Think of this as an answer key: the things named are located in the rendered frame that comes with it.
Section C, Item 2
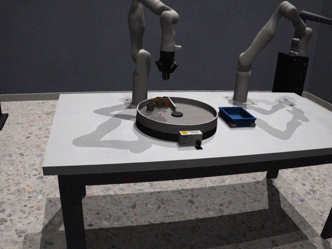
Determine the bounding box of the blue open box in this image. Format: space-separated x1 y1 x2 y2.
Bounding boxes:
219 107 256 127

